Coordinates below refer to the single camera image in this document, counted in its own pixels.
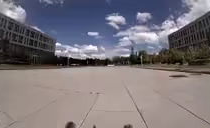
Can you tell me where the robot's own part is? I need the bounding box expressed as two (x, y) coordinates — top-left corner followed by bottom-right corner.
(123, 123), (134, 128)
(64, 121), (77, 128)

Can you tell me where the pale concrete slab plaza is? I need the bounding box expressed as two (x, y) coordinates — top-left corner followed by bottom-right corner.
(0, 65), (210, 128)

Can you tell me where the long grey glass-fronted building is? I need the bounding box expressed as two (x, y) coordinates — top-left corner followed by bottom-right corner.
(0, 9), (57, 66)

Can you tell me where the dark tower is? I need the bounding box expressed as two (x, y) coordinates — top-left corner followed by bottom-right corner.
(130, 46), (135, 66)

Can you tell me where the dark ground grate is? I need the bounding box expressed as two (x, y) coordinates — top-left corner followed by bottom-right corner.
(169, 74), (188, 79)

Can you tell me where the row of dark trees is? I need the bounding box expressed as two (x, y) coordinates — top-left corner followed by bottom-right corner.
(54, 55), (131, 67)

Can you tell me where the grey building with window rows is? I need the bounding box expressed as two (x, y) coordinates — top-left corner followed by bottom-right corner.
(167, 7), (210, 54)

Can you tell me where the dark raised kerb strip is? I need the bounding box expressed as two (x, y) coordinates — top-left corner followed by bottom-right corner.
(132, 64), (210, 76)

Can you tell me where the dark low kerb strip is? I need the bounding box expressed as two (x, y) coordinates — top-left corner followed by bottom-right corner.
(0, 65), (66, 71)

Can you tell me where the row of green trees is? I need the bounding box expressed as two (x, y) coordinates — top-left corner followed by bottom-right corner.
(129, 44), (210, 66)

